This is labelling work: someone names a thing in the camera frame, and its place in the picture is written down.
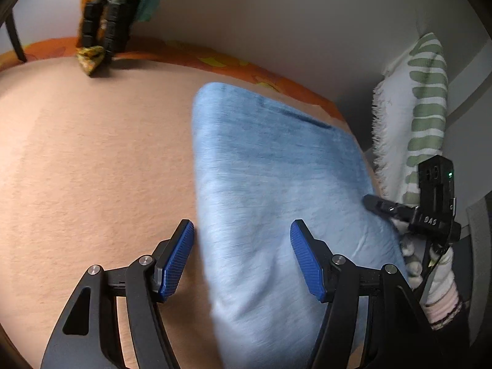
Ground light blue denim pants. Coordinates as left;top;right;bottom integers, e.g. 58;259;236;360
192;82;404;368

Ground right gloved hand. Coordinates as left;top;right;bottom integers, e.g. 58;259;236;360
392;219;463;331

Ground green white patterned blanket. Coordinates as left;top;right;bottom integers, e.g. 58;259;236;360
370;32;462;327

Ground beige blanket on bed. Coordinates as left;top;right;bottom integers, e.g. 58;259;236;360
0;56;382;369

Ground orange floral bed sheet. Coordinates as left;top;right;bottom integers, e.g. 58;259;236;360
1;37;347;125

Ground folded silver tripod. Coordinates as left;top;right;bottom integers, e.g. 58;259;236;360
78;0;155;66

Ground small black tripod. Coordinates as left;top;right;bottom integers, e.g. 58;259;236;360
5;11;27;62

